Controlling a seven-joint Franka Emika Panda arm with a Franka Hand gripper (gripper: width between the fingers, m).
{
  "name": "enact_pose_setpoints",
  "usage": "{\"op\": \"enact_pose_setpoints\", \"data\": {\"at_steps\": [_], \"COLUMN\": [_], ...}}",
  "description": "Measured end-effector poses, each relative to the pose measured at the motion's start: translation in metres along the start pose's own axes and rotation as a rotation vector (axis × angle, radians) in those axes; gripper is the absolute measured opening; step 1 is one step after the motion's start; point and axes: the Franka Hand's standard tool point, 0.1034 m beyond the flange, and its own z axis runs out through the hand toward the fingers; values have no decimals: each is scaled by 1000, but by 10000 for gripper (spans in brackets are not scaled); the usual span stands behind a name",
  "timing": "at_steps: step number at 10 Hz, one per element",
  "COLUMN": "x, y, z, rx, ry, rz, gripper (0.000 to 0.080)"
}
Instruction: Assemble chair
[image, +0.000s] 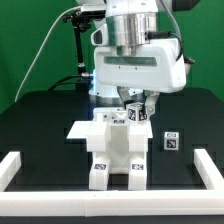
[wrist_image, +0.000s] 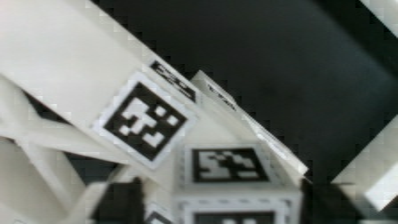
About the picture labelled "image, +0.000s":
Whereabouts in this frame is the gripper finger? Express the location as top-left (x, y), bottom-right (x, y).
top-left (144, 91), bottom-right (160, 115)
top-left (117, 86), bottom-right (134, 108)

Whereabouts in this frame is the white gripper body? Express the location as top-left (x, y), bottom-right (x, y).
top-left (89, 28), bottom-right (188, 94)

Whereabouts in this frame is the white chair back frame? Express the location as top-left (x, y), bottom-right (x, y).
top-left (86, 103), bottom-right (151, 152)

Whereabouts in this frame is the white tagged cube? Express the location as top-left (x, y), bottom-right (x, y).
top-left (164, 132), bottom-right (180, 151)
top-left (126, 102), bottom-right (147, 123)

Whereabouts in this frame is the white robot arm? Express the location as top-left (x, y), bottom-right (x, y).
top-left (76, 0), bottom-right (201, 116)

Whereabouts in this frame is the black camera stand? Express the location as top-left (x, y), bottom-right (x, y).
top-left (62, 9), bottom-right (108, 94)

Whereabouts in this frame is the grey camera on stand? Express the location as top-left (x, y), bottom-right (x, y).
top-left (81, 4), bottom-right (106, 16)

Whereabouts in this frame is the white cable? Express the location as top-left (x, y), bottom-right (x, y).
top-left (14, 5), bottom-right (83, 103)

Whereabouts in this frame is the white chair seat part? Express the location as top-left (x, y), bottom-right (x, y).
top-left (96, 130), bottom-right (142, 174)

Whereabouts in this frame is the white U-shaped border fence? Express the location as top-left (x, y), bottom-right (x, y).
top-left (0, 149), bottom-right (224, 217)

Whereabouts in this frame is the black cable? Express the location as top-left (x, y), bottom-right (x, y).
top-left (48, 73), bottom-right (94, 92)

